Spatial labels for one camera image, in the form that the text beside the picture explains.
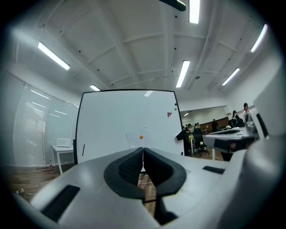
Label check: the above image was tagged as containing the black-framed whiteboard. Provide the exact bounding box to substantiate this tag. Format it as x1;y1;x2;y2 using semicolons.
73;89;185;165

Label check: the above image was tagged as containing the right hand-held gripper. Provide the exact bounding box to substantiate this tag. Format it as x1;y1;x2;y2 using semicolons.
201;127;285;229

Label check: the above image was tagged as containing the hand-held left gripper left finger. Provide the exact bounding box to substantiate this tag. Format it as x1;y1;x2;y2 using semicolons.
30;147;160;229

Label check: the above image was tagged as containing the black ceiling fixture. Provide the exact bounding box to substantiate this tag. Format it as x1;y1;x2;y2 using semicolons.
158;0;187;12

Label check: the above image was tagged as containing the black whiteboard eraser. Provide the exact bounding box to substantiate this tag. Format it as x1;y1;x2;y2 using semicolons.
176;130;188;141

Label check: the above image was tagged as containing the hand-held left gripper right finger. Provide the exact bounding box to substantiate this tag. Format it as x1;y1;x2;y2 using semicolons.
143;147;230;226

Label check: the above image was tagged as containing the white box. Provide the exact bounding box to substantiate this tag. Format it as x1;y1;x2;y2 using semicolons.
56;137;72;148

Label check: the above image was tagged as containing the white table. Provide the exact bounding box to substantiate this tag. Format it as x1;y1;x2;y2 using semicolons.
50;144;75;175

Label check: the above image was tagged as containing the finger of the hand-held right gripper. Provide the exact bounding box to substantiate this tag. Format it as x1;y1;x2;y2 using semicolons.
253;64;286;140

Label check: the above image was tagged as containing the black office chair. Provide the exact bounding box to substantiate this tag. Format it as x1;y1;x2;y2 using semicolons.
192;128;210;157

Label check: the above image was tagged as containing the white sheet of paper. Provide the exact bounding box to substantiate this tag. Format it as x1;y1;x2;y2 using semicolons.
126;127;151;149

